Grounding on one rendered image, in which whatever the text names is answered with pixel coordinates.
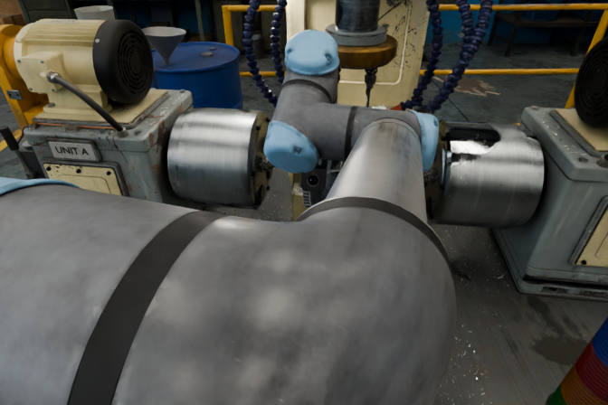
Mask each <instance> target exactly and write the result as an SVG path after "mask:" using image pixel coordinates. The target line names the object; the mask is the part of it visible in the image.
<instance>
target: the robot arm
mask: <svg viewBox="0 0 608 405"><path fill-rule="evenodd" d="M284 61H285V65H286V67H287V70H286V75H285V78H284V81H283V83H282V86H281V90H280V96H279V99H278V102H277V105H276V108H275V110H274V113H273V116H272V119H271V122H270V123H269V125H268V132H267V135H266V138H265V144H264V148H263V151H264V154H265V156H266V158H267V160H268V161H269V162H270V163H271V164H272V165H274V166H276V167H277V168H279V169H281V170H283V171H286V172H289V173H294V174H300V173H301V176H300V188H301V189H302V190H304V191H310V192H322V191H324V190H325V187H326V178H327V172H329V171H330V170H332V169H333V168H334V167H335V166H336V165H337V164H338V162H339V161H342V162H345V163H344V165H343V167H342V169H341V171H340V172H339V174H338V176H337V179H336V181H335V182H334V183H333V185H332V187H331V189H330V191H329V193H328V195H327V197H326V199H325V200H324V201H322V202H319V203H317V204H315V205H313V206H311V207H310V208H309V209H307V210H306V211H304V212H303V213H302V214H301V215H300V216H299V217H298V218H297V219H296V220H295V221H263V220H255V219H249V218H243V217H237V216H232V215H226V214H221V213H216V212H206V211H200V210H195V209H190V208H185V207H180V206H174V205H170V204H165V203H160V202H151V201H146V200H140V199H136V198H130V197H126V196H120V195H116V194H110V193H102V192H96V191H92V190H86V189H81V188H80V187H79V186H77V185H75V184H71V183H68V182H64V181H61V180H55V179H32V180H21V179H14V178H5V177H0V405H432V404H433V401H434V399H435V397H436V394H437V392H438V390H439V389H440V386H441V384H442V380H443V377H444V374H445V373H446V370H447V367H448V364H449V360H450V357H451V350H452V347H453V343H454V336H455V328H456V312H457V307H456V296H455V289H454V284H453V278H452V271H451V263H450V260H449V257H448V254H447V252H446V249H445V248H444V246H443V244H442V242H441V240H440V238H439V237H438V235H437V234H436V232H435V231H434V230H433V229H432V228H431V226H430V225H429V224H428V223H427V215H426V204H425V193H424V182H423V172H426V171H428V170H429V169H430V168H431V167H432V163H433V160H434V157H435V152H436V147H437V141H438V134H439V122H438V119H437V118H436V117H435V116H433V115H428V114H423V113H417V112H416V111H414V110H408V111H400V110H391V109H382V108H366V107H357V106H347V105H338V104H337V78H338V66H339V58H338V49H337V43H336V41H335V40H334V38H333V37H332V36H331V35H329V34H328V33H325V32H323V31H318V30H305V31H302V32H299V33H296V34H294V35H293V36H292V37H291V38H290V39H289V40H288V42H287V44H286V47H285V59H284Z"/></svg>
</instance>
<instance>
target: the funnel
mask: <svg viewBox="0 0 608 405"><path fill-rule="evenodd" d="M141 30H142V31H143V33H144V34H145V36H146V37H147V40H148V42H149V43H150V45H151V46H152V47H153V48H154V49H155V50H156V51H157V52H158V54H159V55H160V56H161V57H162V58H163V62H164V64H165V65H167V64H169V60H168V59H169V57H170V56H171V54H172V53H173V51H174V50H175V48H176V47H177V45H178V44H179V43H180V42H181V40H182V39H183V38H184V36H185V34H186V31H185V30H183V29H179V28H175V27H161V26H158V27H148V28H143V29H141Z"/></svg>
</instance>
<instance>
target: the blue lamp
mask: <svg viewBox="0 0 608 405"><path fill-rule="evenodd" d="M592 344H593V348H594V351H595V353H596V355H597V356H598V358H599V359H600V360H601V361H602V362H603V364H604V365H606V366H607V367H608V316H607V317H606V319H605V320H604V322H603V324H602V325H601V326H600V328H599V329H598V331H597V332H596V333H595V335H594V337H593V341H592Z"/></svg>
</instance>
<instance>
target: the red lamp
mask: <svg viewBox="0 0 608 405"><path fill-rule="evenodd" d="M592 341H593V338H592V340H591V341H590V342H589V344H588V345H587V346H586V347H585V349H584V350H583V352H582V353H581V355H580V356H579V358H578V359H577V360H576V363H575V369H576V372H577V375H578V377H579V379H580V380H581V382H582V383H583V385H584V386H585V387H586V388H587V389H588V390H589V391H590V392H591V393H592V394H593V395H595V396H596V397H597V398H599V399H600V400H603V401H604V402H607V403H608V367H607V366H606V365H604V364H603V362H602V361H601V360H600V359H599V358H598V356H597V355H596V353H595V351H594V348H593V344H592Z"/></svg>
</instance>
